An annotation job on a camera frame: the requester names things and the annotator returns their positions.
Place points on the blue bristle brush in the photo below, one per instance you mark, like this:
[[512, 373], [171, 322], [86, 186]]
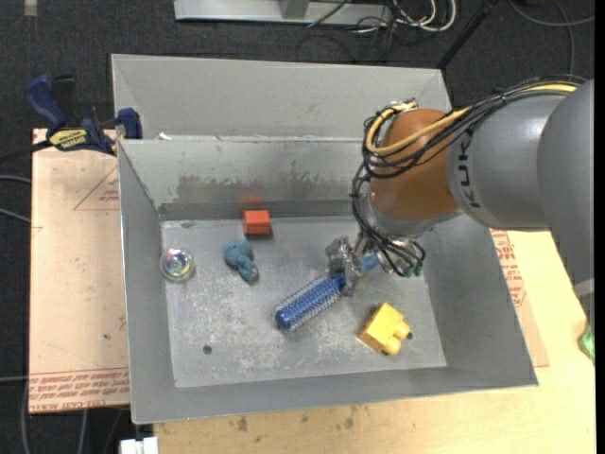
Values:
[[308, 302]]

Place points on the blue crumpled cloth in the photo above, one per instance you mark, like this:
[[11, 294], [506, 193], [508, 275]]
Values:
[[242, 258]]

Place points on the brown cardboard board red print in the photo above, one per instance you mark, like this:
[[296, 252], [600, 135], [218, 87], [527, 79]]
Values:
[[75, 263]]

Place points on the yellow toy block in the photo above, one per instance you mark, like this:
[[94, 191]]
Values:
[[383, 326]]

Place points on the grey metal bin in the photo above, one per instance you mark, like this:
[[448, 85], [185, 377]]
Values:
[[283, 338]]

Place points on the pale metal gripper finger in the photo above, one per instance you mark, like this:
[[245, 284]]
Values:
[[338, 254], [361, 283]]

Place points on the red-orange block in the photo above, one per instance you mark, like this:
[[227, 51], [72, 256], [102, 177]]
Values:
[[256, 221]]

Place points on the clear glass ball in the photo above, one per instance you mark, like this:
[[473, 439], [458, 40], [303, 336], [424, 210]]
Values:
[[177, 264]]

